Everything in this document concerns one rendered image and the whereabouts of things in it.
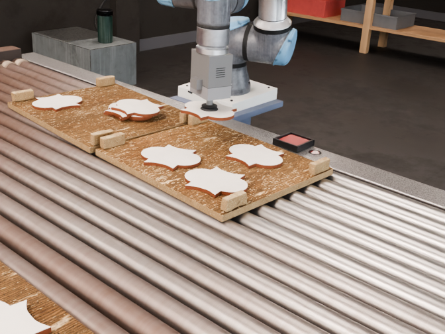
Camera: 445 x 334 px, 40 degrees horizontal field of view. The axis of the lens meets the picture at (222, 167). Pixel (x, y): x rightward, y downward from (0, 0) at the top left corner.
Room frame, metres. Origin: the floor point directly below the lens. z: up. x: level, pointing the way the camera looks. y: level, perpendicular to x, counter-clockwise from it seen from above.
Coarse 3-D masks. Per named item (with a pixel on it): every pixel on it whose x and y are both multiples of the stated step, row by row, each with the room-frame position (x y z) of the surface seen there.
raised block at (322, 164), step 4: (320, 160) 1.22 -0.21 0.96; (324, 160) 1.22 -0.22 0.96; (328, 160) 1.23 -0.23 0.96; (312, 164) 1.20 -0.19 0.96; (316, 164) 1.20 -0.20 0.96; (320, 164) 1.21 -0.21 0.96; (324, 164) 1.22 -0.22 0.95; (328, 164) 1.24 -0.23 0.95; (312, 168) 1.20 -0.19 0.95; (316, 168) 1.20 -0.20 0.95; (320, 168) 1.21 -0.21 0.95; (324, 168) 1.22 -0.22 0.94; (328, 168) 1.24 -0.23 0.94; (312, 172) 1.20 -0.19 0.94; (316, 172) 1.20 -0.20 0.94
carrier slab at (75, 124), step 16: (48, 96) 1.64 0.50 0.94; (80, 96) 1.66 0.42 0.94; (96, 96) 1.67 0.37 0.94; (112, 96) 1.68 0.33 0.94; (128, 96) 1.69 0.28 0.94; (144, 96) 1.70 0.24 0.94; (32, 112) 1.50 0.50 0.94; (48, 112) 1.51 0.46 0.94; (64, 112) 1.52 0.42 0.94; (80, 112) 1.52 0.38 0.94; (96, 112) 1.53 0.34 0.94; (160, 112) 1.56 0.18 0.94; (176, 112) 1.57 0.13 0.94; (48, 128) 1.42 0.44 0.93; (64, 128) 1.40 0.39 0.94; (80, 128) 1.40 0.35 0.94; (96, 128) 1.41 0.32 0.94; (112, 128) 1.42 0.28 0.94; (128, 128) 1.42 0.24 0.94; (144, 128) 1.43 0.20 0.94; (160, 128) 1.44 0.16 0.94; (80, 144) 1.31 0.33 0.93
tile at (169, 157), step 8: (168, 144) 1.31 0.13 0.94; (144, 152) 1.25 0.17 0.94; (152, 152) 1.25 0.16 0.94; (160, 152) 1.26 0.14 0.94; (168, 152) 1.26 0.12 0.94; (176, 152) 1.26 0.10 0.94; (184, 152) 1.26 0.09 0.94; (192, 152) 1.27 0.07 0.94; (152, 160) 1.21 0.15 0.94; (160, 160) 1.21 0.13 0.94; (168, 160) 1.21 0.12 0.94; (176, 160) 1.22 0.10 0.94; (184, 160) 1.22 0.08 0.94; (192, 160) 1.22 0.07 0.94; (200, 160) 1.22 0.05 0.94; (168, 168) 1.19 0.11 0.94; (176, 168) 1.19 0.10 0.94
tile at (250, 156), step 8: (240, 144) 1.33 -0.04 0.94; (248, 144) 1.34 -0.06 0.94; (232, 152) 1.28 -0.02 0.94; (240, 152) 1.28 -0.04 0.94; (248, 152) 1.29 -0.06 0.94; (256, 152) 1.29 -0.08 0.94; (264, 152) 1.29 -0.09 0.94; (272, 152) 1.30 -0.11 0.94; (280, 152) 1.30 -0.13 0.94; (240, 160) 1.24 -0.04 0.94; (248, 160) 1.24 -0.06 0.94; (256, 160) 1.24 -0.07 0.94; (264, 160) 1.25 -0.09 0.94; (272, 160) 1.25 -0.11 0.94; (280, 160) 1.25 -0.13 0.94; (248, 168) 1.21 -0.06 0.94
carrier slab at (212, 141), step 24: (144, 144) 1.32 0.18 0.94; (192, 144) 1.34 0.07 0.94; (216, 144) 1.35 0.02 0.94; (264, 144) 1.37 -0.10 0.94; (144, 168) 1.18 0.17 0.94; (192, 168) 1.20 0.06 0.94; (240, 168) 1.21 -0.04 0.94; (264, 168) 1.22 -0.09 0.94; (288, 168) 1.23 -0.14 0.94; (168, 192) 1.10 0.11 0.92; (192, 192) 1.08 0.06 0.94; (264, 192) 1.10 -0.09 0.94; (288, 192) 1.13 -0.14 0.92; (216, 216) 1.00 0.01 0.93
